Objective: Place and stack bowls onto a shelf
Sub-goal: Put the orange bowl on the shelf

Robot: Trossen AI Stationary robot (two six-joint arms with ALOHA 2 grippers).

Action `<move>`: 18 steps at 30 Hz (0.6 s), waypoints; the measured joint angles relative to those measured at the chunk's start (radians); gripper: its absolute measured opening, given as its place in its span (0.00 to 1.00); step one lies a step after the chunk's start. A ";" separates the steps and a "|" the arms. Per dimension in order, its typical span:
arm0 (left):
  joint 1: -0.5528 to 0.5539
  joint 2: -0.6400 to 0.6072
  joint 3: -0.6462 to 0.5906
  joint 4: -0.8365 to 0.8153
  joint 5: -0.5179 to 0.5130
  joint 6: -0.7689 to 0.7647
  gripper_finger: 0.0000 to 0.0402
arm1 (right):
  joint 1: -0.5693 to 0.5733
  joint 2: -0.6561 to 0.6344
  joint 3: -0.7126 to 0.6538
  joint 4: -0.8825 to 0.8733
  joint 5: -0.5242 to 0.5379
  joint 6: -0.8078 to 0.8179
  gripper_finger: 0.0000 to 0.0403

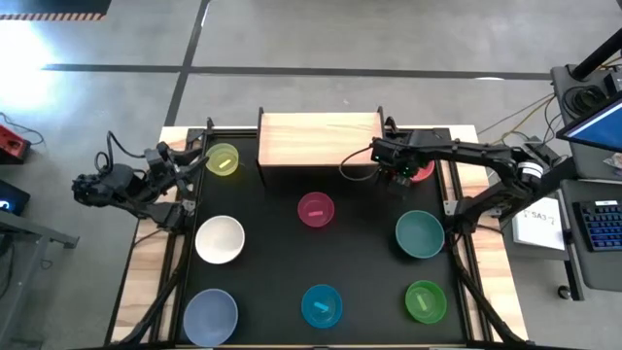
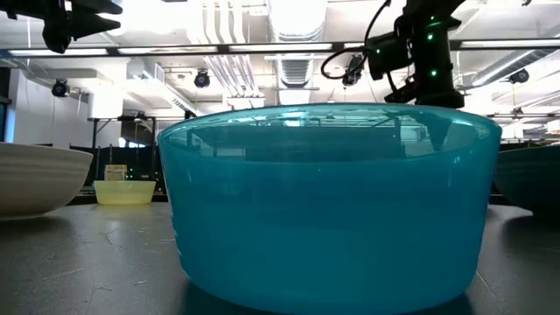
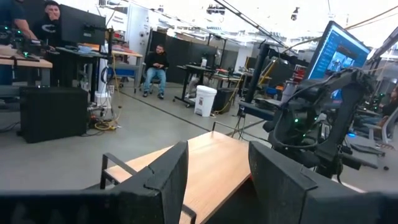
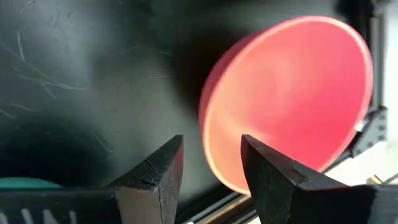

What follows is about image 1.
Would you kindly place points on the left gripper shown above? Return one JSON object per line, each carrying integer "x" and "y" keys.
{"x": 160, "y": 158}

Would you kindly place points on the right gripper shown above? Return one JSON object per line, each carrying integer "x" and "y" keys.
{"x": 396, "y": 150}

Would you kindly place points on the small yellow translucent bowl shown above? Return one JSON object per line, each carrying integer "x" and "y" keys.
{"x": 216, "y": 155}

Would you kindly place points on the large red bowl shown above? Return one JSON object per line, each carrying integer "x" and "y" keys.
{"x": 426, "y": 173}

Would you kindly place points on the large teal bowl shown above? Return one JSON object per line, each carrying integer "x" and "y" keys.
{"x": 420, "y": 233}

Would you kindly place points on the large white bowl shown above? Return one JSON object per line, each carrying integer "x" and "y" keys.
{"x": 219, "y": 240}

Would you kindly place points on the small pink translucent bowl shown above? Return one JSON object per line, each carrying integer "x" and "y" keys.
{"x": 308, "y": 216}

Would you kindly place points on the small green translucent bowl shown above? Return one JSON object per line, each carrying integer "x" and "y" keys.
{"x": 435, "y": 311}

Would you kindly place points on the large periwinkle bowl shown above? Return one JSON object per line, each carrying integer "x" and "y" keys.
{"x": 210, "y": 318}

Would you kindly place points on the small cyan translucent bowl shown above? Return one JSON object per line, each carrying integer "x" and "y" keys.
{"x": 313, "y": 316}

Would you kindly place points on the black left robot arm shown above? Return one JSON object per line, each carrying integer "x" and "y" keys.
{"x": 121, "y": 182}

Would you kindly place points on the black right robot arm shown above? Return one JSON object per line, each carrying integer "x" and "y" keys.
{"x": 476, "y": 150}

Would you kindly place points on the wooden shelf with black legs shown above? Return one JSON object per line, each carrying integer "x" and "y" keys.
{"x": 318, "y": 138}

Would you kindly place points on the black table mat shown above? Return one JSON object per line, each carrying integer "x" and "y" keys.
{"x": 291, "y": 262}

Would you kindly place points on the white printed sheet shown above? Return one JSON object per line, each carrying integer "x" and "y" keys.
{"x": 539, "y": 223}

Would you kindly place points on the grey metal stand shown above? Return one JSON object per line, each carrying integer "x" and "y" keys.
{"x": 34, "y": 233}

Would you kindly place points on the red box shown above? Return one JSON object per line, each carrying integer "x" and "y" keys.
{"x": 12, "y": 143}

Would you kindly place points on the black device with light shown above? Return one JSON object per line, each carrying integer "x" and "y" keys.
{"x": 12, "y": 197}

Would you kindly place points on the monitor with blue screen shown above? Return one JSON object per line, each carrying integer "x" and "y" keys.
{"x": 595, "y": 129}

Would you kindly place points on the black keyboard with blue keys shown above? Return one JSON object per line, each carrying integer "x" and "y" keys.
{"x": 602, "y": 226}

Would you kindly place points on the grey workstation desk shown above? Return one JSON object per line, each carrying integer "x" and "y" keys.
{"x": 600, "y": 272}

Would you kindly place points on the black pole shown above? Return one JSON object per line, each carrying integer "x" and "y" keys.
{"x": 600, "y": 53}

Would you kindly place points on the black metal table frame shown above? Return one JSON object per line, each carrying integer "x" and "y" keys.
{"x": 228, "y": 132}

